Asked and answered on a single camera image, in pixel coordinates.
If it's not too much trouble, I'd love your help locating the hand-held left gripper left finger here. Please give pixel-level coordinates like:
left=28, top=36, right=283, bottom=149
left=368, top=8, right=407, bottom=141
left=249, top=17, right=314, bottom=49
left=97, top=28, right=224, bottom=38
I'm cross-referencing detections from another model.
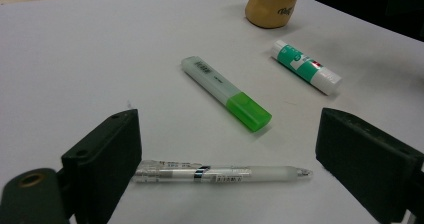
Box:
left=60, top=108, right=143, bottom=224

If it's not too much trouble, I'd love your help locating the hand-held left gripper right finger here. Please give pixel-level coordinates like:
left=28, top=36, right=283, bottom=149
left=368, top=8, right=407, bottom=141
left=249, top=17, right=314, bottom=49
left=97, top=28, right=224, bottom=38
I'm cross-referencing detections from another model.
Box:
left=315, top=107, right=424, bottom=224

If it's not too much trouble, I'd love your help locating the green and white glue stick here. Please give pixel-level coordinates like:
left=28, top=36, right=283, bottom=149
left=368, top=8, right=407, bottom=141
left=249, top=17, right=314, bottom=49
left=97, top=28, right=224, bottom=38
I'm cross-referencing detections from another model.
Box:
left=269, top=39, right=343, bottom=96

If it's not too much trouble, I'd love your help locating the clear ballpoint pen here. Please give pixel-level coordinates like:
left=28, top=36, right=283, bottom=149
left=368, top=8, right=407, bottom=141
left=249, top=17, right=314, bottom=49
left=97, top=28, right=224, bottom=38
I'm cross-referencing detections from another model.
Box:
left=132, top=159, right=314, bottom=185

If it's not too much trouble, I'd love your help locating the green highlighter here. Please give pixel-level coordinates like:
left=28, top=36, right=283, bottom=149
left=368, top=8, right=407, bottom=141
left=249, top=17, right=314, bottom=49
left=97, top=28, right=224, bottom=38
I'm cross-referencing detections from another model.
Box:
left=180, top=55, right=273, bottom=133

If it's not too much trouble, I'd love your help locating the tan pen holder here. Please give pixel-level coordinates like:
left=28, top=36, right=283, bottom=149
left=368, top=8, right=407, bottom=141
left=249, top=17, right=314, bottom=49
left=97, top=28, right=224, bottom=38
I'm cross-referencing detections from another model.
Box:
left=244, top=0, right=305, bottom=30

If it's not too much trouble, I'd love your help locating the black curtain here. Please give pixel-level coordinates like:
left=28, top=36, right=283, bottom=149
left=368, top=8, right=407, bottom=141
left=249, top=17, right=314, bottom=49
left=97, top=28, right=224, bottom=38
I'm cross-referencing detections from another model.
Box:
left=299, top=0, right=424, bottom=42

